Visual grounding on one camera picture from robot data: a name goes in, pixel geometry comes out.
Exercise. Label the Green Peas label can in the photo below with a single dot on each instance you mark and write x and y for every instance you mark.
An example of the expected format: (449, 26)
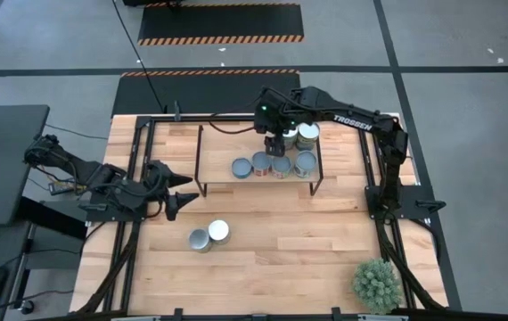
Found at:
(281, 166)

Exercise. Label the black hazard-striped floor mat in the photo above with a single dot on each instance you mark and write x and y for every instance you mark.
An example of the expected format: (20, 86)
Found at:
(220, 22)
(191, 93)

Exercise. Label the grey frame clamp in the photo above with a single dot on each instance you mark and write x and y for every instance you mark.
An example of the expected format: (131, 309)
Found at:
(177, 111)

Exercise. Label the Oranges label can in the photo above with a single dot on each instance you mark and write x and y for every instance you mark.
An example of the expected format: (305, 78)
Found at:
(199, 241)

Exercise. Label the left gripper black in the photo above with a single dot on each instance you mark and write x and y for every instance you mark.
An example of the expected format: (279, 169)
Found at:
(156, 178)

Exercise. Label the black desk foot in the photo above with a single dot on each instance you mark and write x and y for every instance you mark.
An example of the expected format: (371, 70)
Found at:
(58, 225)

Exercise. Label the teal rimmed can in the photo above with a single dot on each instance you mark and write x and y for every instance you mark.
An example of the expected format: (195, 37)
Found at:
(241, 168)

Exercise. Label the mixed vegetables can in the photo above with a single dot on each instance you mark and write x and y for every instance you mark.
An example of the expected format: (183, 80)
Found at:
(305, 163)

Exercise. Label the wooden shelf with black legs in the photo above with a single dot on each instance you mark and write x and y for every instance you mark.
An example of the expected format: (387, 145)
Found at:
(218, 151)

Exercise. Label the small green artificial plant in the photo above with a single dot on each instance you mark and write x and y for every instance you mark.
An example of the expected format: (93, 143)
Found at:
(376, 285)

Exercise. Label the Carrots label can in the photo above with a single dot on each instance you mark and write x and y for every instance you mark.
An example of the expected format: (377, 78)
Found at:
(218, 231)

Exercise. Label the round black caster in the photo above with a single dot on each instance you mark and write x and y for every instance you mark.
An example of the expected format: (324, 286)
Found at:
(27, 306)

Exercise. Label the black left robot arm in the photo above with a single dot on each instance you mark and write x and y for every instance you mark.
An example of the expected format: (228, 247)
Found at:
(98, 176)

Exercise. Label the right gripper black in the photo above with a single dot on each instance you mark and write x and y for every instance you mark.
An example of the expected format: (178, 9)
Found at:
(268, 120)

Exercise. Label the grey desk top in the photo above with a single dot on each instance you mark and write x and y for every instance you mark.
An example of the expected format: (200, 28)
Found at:
(4, 165)

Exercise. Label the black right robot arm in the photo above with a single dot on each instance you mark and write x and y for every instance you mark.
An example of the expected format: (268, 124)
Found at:
(356, 120)

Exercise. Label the Peaches label can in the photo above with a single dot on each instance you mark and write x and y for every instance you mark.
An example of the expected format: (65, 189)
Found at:
(291, 136)

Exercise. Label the red tomato can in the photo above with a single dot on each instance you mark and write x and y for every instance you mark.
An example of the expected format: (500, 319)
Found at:
(261, 163)

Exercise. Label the black power brick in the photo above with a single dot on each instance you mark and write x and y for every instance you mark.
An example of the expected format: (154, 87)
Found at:
(60, 188)

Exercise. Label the blue sweet peas can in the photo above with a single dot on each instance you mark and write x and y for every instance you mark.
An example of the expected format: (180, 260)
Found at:
(308, 135)

